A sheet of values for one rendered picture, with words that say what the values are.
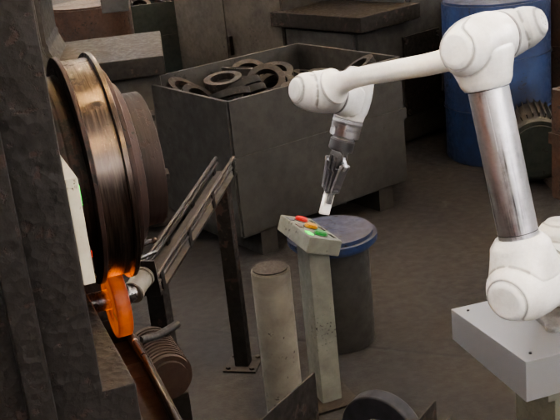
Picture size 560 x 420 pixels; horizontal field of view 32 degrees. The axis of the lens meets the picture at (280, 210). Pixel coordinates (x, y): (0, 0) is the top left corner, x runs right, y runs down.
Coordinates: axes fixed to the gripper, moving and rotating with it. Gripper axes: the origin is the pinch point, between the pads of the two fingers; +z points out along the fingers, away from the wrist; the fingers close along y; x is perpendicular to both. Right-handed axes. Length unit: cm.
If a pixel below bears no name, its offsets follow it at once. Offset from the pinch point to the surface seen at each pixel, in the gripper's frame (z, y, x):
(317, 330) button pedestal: 41.4, -2.0, 9.3
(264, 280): 25.8, 1.6, -14.6
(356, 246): 19.1, -26.5, 29.0
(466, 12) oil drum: -71, -188, 150
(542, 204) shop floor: 10, -115, 174
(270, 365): 53, 1, -5
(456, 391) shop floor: 53, 12, 57
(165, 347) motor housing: 36, 33, -52
